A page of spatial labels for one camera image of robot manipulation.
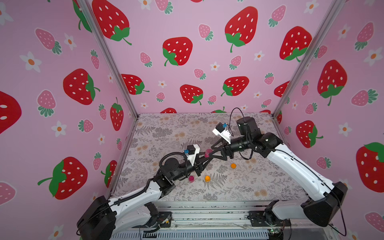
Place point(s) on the aluminium left table edge rail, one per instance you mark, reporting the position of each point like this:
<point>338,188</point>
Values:
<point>122,160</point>

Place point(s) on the aluminium right table edge rail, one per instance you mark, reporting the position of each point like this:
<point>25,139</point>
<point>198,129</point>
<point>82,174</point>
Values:
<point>298,170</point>

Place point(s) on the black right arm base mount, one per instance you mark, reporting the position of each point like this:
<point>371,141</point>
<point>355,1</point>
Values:
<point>267,218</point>

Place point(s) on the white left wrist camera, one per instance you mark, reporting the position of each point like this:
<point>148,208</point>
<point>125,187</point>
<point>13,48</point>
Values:
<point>191,153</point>

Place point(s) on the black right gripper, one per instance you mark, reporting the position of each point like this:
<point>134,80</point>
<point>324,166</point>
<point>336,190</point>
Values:
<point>225,146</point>

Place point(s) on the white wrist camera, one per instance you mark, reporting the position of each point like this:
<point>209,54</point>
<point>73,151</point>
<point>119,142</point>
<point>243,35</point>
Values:
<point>191,153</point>
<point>222,130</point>

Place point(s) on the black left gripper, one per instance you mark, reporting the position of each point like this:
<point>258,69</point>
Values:
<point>196,166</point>

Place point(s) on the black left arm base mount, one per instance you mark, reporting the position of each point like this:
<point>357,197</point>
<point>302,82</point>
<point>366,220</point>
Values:
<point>158,219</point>

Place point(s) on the aluminium table edge rail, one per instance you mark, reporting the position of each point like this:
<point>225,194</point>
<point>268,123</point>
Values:
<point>122,160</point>
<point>298,170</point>

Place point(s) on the aluminium left rear corner post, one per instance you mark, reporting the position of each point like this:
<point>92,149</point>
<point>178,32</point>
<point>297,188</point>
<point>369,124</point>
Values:
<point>91,19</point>

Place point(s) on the aluminium front base rails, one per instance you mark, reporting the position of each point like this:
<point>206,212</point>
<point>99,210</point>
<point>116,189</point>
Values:
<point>231,220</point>

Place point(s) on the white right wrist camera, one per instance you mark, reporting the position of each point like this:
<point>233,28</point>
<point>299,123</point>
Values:
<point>222,130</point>

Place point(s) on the aluminium right rear corner post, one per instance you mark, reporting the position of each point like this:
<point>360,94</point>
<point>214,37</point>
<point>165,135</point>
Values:
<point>322,31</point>

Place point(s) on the aluminium corner post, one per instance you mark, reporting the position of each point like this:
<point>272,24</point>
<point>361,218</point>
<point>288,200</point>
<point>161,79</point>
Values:
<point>322,31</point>
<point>91,19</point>

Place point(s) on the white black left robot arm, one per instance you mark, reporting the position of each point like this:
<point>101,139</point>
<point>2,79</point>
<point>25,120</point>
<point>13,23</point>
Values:
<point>107,217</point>

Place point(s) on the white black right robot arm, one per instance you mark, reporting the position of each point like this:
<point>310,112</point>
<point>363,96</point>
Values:
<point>324,198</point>

